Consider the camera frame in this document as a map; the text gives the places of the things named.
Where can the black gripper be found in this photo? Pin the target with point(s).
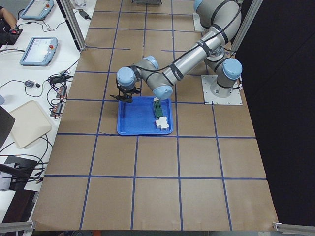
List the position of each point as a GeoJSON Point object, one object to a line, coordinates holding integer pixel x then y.
{"type": "Point", "coordinates": [126, 92]}

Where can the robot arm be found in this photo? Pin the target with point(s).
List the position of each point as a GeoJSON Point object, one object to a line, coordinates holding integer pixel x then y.
{"type": "Point", "coordinates": [221, 19]}

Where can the blue plastic tray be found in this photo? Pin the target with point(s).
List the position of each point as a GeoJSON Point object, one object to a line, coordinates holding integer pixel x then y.
{"type": "Point", "coordinates": [138, 117]}

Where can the green relay socket module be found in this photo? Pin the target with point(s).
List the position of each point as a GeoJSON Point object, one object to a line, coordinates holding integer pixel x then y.
{"type": "Point", "coordinates": [157, 108]}

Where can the white circuit breaker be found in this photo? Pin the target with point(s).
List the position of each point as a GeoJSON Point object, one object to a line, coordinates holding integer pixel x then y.
{"type": "Point", "coordinates": [162, 123]}

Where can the black power adapter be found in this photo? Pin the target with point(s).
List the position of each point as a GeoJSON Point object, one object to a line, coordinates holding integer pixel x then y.
{"type": "Point", "coordinates": [84, 15]}

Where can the round grey puck device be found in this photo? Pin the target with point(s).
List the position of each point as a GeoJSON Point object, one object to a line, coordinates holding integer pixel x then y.
{"type": "Point", "coordinates": [29, 84]}

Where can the beige plastic tray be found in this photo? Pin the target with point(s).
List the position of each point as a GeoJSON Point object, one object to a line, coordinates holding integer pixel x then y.
{"type": "Point", "coordinates": [30, 123]}

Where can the blue teach pendant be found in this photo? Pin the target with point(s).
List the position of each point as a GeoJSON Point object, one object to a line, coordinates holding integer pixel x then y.
{"type": "Point", "coordinates": [39, 51]}
{"type": "Point", "coordinates": [37, 9]}

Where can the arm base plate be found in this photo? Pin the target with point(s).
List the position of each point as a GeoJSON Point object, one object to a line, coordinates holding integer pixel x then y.
{"type": "Point", "coordinates": [216, 95]}
{"type": "Point", "coordinates": [197, 24]}

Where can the aluminium frame post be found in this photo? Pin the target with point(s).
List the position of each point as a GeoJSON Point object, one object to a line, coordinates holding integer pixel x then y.
{"type": "Point", "coordinates": [73, 26]}

